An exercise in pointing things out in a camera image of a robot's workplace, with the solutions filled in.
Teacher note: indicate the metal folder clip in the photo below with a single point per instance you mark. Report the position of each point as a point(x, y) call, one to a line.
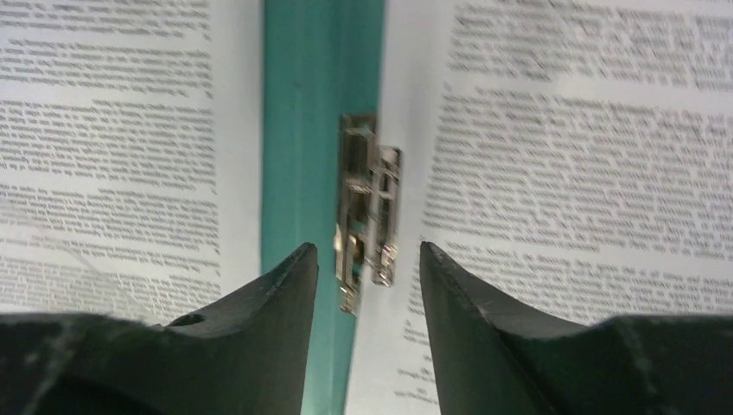
point(366, 236)

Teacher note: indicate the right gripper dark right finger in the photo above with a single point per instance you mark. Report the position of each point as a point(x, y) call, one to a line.
point(493, 354)

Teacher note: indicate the printed paper sheet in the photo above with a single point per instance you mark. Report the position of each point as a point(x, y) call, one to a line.
point(575, 154)
point(131, 145)

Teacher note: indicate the teal file folder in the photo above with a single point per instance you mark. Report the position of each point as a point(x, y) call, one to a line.
point(322, 60)

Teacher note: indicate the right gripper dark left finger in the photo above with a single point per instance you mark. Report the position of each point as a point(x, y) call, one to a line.
point(243, 354)

